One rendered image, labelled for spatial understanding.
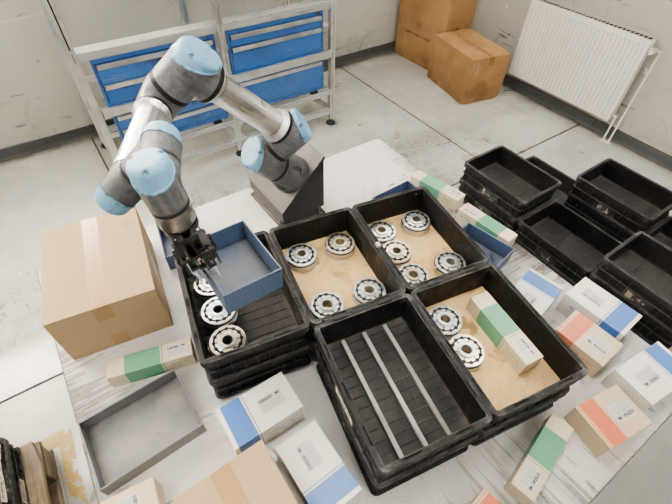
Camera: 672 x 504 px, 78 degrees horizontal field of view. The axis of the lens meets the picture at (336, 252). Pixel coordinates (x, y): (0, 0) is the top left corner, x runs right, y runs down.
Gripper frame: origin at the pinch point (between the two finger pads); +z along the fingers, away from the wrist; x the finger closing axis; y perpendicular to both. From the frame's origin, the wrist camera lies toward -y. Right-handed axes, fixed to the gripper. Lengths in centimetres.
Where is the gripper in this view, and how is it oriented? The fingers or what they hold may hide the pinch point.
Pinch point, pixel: (207, 272)
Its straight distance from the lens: 104.2
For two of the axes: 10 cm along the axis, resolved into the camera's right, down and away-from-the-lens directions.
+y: 5.4, 6.3, -5.5
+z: 0.8, 6.1, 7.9
